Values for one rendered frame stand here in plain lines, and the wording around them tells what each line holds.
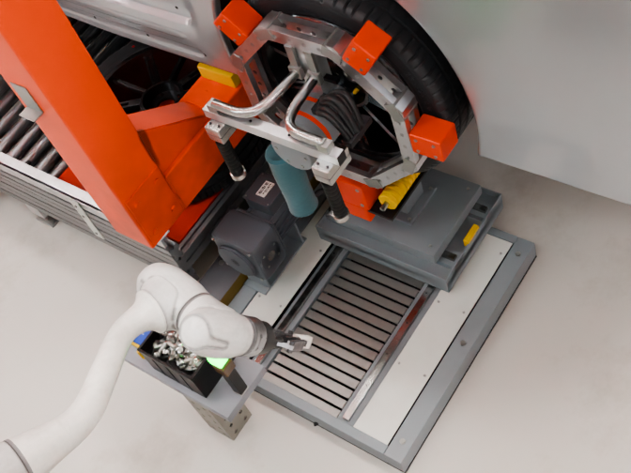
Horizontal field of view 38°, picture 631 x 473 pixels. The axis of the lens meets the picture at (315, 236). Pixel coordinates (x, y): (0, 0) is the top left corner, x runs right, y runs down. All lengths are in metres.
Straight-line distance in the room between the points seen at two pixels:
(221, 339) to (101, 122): 0.80
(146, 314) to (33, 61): 0.67
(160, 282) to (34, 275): 1.70
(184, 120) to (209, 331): 0.99
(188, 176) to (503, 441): 1.20
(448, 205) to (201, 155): 0.79
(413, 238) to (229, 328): 1.12
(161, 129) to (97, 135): 0.25
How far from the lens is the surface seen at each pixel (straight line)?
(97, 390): 1.85
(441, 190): 2.98
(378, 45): 2.13
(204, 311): 1.89
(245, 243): 2.80
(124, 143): 2.53
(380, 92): 2.20
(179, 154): 2.73
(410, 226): 2.92
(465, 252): 2.92
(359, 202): 2.67
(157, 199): 2.69
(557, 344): 2.91
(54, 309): 3.51
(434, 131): 2.26
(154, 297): 1.97
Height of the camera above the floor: 2.56
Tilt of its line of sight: 52 degrees down
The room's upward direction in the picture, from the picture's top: 24 degrees counter-clockwise
